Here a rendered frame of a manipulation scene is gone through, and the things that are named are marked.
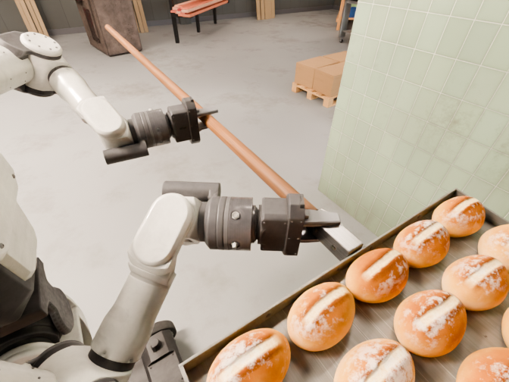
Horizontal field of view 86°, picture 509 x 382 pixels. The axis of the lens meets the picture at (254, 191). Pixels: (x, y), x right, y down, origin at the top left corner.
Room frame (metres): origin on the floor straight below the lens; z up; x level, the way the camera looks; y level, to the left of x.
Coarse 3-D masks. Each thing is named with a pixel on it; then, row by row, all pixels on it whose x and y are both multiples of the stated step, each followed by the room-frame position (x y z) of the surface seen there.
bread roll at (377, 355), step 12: (360, 348) 0.11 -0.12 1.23; (372, 348) 0.11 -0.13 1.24; (384, 348) 0.11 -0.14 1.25; (396, 348) 0.11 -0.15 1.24; (348, 360) 0.10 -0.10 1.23; (360, 360) 0.10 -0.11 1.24; (372, 360) 0.09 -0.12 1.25; (384, 360) 0.09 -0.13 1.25; (396, 360) 0.09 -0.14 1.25; (408, 360) 0.10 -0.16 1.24; (336, 372) 0.09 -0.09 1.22; (348, 372) 0.09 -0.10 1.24; (360, 372) 0.08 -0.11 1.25; (372, 372) 0.08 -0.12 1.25; (384, 372) 0.08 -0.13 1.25; (396, 372) 0.08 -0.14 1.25; (408, 372) 0.09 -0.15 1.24
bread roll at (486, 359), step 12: (492, 348) 0.11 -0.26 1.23; (504, 348) 0.11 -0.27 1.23; (468, 360) 0.10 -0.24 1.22; (480, 360) 0.10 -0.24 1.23; (492, 360) 0.10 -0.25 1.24; (504, 360) 0.10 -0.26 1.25; (468, 372) 0.09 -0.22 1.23; (480, 372) 0.09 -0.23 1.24; (492, 372) 0.09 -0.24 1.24; (504, 372) 0.09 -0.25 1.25
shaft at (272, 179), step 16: (112, 32) 1.58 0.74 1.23; (128, 48) 1.31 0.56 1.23; (144, 64) 1.10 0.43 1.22; (160, 80) 0.95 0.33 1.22; (176, 96) 0.82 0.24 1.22; (224, 128) 0.60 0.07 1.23; (240, 144) 0.53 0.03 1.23; (256, 160) 0.47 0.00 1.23; (272, 176) 0.41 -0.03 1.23; (288, 192) 0.37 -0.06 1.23
